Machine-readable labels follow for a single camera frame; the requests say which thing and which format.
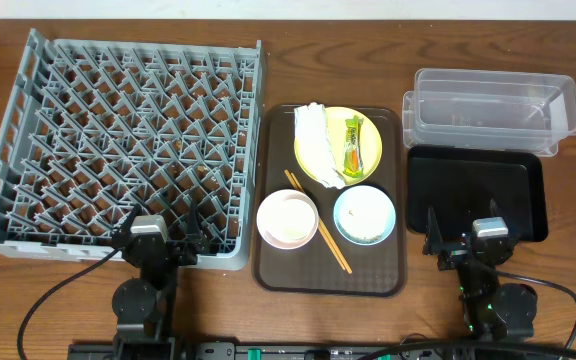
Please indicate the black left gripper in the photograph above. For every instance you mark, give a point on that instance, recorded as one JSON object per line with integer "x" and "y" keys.
{"x": 178, "y": 252}

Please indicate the wooden chopstick left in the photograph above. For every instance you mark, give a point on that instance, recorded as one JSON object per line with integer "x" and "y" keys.
{"x": 328, "y": 240}

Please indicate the grey plastic dish rack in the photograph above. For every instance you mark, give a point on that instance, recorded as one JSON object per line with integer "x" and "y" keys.
{"x": 92, "y": 128}

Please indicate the wooden chopstick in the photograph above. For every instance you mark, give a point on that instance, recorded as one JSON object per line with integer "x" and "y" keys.
{"x": 328, "y": 240}
{"x": 335, "y": 245}

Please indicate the yellow round plate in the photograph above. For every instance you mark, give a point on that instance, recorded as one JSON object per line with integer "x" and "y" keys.
{"x": 370, "y": 143}

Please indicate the pink bowl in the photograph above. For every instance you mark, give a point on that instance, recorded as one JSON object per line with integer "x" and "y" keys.
{"x": 287, "y": 219}

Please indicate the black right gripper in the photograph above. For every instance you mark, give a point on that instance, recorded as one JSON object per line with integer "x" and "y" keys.
{"x": 453, "y": 254}

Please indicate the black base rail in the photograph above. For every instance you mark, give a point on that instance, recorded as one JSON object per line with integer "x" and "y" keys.
{"x": 406, "y": 351}

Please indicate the green snack wrapper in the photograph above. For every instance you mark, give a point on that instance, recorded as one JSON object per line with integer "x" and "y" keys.
{"x": 353, "y": 165}

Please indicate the clear plastic bin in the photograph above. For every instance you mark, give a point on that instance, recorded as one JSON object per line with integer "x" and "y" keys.
{"x": 489, "y": 110}

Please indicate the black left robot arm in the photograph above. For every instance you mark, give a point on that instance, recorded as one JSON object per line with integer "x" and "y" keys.
{"x": 144, "y": 306}

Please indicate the black plastic tray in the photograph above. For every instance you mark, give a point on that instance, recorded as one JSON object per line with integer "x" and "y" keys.
{"x": 461, "y": 184}

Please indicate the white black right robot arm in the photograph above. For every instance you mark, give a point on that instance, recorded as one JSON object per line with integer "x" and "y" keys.
{"x": 492, "y": 310}

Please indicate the brown serving tray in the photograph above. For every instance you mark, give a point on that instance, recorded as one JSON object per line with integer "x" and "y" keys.
{"x": 378, "y": 270}

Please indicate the blue bowl with rice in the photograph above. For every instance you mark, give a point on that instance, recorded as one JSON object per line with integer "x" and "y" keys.
{"x": 364, "y": 215}

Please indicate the white napkin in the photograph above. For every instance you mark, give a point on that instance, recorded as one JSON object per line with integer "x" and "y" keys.
{"x": 314, "y": 147}

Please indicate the wooden chopstick right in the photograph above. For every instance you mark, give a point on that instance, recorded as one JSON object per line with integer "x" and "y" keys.
{"x": 335, "y": 245}

